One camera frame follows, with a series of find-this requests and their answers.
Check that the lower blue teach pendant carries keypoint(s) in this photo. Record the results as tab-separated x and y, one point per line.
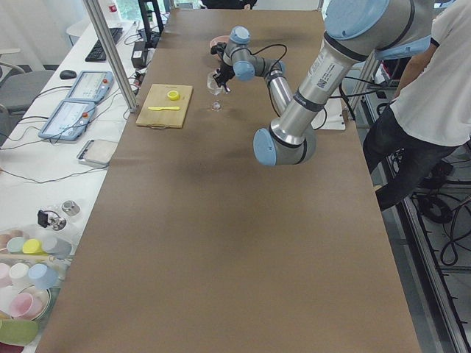
68	122

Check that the silver metal tray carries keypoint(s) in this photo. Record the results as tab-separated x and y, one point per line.
97	153

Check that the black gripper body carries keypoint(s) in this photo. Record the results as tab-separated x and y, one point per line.
224	72

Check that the upper blue teach pendant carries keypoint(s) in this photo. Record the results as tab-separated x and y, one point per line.
91	86

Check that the pink plastic cup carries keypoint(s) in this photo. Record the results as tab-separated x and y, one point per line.
25	306

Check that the pink bowl of ice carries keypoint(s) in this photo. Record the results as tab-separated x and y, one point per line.
215	39

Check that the blue teach pendant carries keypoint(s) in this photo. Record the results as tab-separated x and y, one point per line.
91	86
68	122

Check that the person in white shirt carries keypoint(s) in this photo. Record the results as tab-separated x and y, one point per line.
429	117

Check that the steel cup on desk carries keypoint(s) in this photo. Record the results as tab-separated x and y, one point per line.
70	208

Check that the green plastic bowl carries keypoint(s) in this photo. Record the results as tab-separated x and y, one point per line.
18	332

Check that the yellow plastic knife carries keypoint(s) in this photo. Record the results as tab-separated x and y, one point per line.
171	108

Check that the yellow plastic cup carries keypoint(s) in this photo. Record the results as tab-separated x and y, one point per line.
33	247

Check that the aluminium frame post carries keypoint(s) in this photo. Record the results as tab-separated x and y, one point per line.
104	35

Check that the wooden cutting board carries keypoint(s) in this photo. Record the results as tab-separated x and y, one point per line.
157	97

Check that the black power adapter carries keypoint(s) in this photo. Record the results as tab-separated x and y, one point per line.
139	55

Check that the blue plastic cup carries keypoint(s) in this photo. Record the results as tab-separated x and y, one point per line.
42	276

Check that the black computer mouse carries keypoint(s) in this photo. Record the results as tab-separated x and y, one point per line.
68	74

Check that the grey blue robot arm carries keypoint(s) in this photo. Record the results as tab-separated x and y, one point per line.
353	31

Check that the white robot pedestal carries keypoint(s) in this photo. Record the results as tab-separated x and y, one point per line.
331	118

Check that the clear wine glass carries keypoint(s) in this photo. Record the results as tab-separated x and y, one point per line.
214	90

